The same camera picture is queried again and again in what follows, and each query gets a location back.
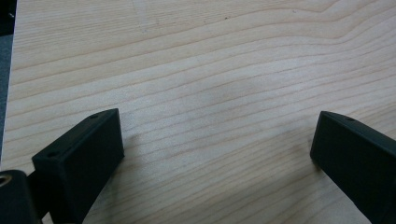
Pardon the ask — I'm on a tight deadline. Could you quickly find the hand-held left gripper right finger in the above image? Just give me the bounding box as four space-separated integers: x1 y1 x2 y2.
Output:
309 110 396 224

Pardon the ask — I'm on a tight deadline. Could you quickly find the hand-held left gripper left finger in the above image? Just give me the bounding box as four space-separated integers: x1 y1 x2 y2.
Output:
31 107 125 224

